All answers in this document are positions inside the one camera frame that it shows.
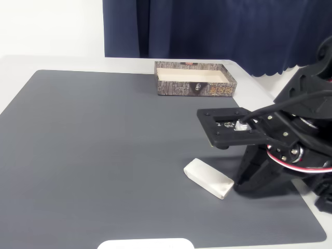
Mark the white rectangular block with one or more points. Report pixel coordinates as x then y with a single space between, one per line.
207 177

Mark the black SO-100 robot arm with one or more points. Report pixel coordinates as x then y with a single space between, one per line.
306 83

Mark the bark-print cardboard box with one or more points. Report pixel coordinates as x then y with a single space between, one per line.
181 86

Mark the white rounded device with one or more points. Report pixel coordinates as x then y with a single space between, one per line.
145 243

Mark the dark blue curtain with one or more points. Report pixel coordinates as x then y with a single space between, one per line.
194 28

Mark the grey table mat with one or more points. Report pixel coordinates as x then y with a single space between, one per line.
103 155

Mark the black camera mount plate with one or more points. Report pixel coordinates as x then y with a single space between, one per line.
207 122

